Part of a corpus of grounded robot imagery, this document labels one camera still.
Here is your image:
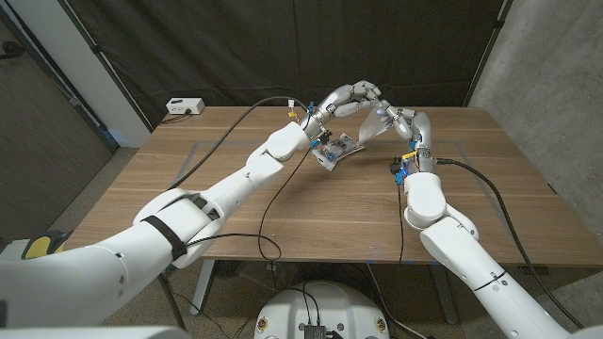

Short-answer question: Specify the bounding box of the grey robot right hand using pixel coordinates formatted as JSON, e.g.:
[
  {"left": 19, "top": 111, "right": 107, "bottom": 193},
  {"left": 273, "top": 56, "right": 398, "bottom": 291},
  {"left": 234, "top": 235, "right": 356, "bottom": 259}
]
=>
[{"left": 376, "top": 98, "right": 437, "bottom": 176}]

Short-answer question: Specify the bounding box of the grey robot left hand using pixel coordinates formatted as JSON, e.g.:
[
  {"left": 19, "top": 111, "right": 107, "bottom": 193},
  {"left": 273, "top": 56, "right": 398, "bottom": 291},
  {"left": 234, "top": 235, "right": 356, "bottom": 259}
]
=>
[{"left": 301, "top": 80, "right": 383, "bottom": 142}]

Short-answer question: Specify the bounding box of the white mailer package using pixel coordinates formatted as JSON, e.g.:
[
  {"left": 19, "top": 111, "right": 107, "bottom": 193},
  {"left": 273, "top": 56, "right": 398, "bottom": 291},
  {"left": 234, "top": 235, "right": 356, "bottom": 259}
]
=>
[{"left": 357, "top": 108, "right": 395, "bottom": 146}]

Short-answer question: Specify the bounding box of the clear bag of parts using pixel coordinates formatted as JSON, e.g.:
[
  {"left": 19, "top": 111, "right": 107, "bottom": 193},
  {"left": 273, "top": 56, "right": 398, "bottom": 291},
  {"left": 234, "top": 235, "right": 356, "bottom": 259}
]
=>
[{"left": 311, "top": 132, "right": 367, "bottom": 172}]

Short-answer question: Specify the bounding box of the black backdrop curtain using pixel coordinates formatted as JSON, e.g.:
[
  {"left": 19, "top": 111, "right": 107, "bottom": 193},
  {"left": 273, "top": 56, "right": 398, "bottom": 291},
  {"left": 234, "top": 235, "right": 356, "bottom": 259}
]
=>
[{"left": 58, "top": 0, "right": 513, "bottom": 128}]

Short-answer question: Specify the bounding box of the black backdrop stand pole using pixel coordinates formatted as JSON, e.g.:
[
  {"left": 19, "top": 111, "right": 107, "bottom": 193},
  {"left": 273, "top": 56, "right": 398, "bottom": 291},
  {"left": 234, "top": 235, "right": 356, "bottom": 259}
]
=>
[
  {"left": 58, "top": 0, "right": 155, "bottom": 133},
  {"left": 464, "top": 0, "right": 513, "bottom": 107}
]

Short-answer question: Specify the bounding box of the white power strip box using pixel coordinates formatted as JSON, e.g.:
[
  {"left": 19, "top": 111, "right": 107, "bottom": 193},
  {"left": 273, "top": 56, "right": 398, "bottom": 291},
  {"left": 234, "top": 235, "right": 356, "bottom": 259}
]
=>
[{"left": 165, "top": 97, "right": 205, "bottom": 116}]

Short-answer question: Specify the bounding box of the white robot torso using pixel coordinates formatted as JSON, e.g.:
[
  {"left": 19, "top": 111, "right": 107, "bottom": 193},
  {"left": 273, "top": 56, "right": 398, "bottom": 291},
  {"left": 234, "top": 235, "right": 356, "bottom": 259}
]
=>
[{"left": 253, "top": 281, "right": 391, "bottom": 339}]

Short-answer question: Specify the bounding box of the black round object under table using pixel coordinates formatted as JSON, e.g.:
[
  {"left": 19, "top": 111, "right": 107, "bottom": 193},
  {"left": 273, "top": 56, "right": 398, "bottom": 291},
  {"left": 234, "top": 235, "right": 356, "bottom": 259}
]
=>
[{"left": 214, "top": 260, "right": 241, "bottom": 279}]

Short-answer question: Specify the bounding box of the yellow black foot pedal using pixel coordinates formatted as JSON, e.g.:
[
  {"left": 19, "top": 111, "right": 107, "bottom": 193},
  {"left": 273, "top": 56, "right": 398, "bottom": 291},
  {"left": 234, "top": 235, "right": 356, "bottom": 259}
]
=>
[{"left": 21, "top": 229, "right": 72, "bottom": 260}]

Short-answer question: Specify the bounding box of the white floor mat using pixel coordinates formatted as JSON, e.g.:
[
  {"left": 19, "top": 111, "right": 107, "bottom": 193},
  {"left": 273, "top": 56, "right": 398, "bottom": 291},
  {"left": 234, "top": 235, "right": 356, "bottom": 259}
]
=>
[{"left": 0, "top": 237, "right": 24, "bottom": 260}]

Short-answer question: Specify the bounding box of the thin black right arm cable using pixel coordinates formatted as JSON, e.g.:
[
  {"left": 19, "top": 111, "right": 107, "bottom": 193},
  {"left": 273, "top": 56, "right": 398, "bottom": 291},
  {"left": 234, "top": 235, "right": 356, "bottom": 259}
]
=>
[{"left": 396, "top": 182, "right": 405, "bottom": 265}]

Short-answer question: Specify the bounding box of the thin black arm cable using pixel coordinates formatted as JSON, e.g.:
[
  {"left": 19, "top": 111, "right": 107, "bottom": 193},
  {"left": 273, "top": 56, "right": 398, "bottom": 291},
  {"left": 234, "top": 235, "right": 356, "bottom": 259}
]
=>
[
  {"left": 396, "top": 182, "right": 405, "bottom": 265},
  {"left": 186, "top": 145, "right": 315, "bottom": 263}
]

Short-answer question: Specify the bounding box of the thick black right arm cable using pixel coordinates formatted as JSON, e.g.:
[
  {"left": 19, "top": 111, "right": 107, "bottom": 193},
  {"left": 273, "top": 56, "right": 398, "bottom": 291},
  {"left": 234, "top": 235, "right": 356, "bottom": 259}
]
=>
[{"left": 435, "top": 158, "right": 586, "bottom": 330}]

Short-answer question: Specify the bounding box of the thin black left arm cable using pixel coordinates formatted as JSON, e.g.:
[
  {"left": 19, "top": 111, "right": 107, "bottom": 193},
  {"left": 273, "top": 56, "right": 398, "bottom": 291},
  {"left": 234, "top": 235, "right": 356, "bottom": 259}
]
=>
[{"left": 186, "top": 145, "right": 315, "bottom": 263}]

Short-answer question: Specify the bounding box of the black power strip cable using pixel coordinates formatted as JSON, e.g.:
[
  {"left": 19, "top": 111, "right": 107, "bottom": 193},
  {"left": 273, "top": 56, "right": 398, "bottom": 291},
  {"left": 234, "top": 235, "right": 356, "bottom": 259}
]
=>
[{"left": 159, "top": 109, "right": 192, "bottom": 125}]

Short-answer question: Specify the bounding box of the grey floor cable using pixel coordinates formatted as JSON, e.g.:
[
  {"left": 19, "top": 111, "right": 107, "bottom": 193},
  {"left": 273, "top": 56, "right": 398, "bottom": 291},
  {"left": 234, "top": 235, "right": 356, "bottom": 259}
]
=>
[{"left": 366, "top": 263, "right": 428, "bottom": 339}]

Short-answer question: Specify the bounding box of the black torso cable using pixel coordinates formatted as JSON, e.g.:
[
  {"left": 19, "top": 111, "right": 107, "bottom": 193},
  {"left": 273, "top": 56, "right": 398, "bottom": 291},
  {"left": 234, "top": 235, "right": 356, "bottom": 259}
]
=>
[{"left": 270, "top": 263, "right": 326, "bottom": 331}]

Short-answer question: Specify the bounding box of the black door handle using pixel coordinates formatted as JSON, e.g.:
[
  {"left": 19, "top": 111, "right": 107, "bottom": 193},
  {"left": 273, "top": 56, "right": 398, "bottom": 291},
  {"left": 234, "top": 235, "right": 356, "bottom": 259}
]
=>
[{"left": 0, "top": 40, "right": 25, "bottom": 61}]

